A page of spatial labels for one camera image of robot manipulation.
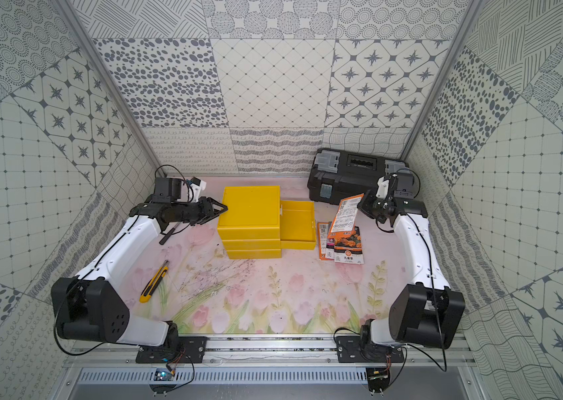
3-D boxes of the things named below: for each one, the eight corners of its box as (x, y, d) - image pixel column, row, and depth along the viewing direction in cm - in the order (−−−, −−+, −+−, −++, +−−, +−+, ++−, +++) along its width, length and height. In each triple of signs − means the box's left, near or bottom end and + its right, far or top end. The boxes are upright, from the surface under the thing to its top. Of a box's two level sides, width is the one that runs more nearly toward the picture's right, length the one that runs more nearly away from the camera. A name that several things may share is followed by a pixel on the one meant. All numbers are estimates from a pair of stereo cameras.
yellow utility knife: (137, 301, 85) (134, 299, 84) (166, 261, 95) (164, 259, 93) (145, 304, 85) (142, 302, 83) (173, 264, 94) (171, 262, 93)
